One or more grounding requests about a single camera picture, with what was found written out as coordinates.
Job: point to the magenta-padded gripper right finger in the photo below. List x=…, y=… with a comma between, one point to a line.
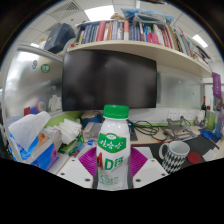
x=148, y=171

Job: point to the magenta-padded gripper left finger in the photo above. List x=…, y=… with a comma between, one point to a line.
x=75, y=173

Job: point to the white drink bottle green cap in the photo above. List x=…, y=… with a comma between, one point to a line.
x=113, y=156

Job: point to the translucent purple water bottle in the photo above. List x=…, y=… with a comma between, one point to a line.
x=220, y=123

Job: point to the white printed paper sheet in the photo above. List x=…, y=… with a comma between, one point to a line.
x=61, y=163

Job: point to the black white patterned mug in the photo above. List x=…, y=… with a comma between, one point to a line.
x=175, y=156

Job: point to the blue tissue box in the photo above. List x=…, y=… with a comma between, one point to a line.
x=40, y=153

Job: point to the white tissue pile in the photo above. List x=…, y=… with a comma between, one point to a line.
x=68, y=130

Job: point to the clear plastic box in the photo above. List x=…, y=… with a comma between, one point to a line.
x=90, y=131

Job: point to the blue box brown lid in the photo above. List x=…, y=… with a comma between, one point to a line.
x=90, y=117

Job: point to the black desk mat red edge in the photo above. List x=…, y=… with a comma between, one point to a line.
x=200, y=143

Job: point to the white paper slip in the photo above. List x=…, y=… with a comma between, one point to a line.
x=210, y=155

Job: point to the dark wine bottle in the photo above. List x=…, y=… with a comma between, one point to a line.
x=203, y=105

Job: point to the black computer monitor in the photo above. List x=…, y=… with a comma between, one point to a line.
x=110, y=80

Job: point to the purple hanging pennant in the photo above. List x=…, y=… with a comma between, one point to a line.
x=216, y=85

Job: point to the wooden shelf with books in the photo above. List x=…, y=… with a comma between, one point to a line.
x=133, y=35

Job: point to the white wall socket row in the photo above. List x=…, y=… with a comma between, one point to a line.
x=181, y=115

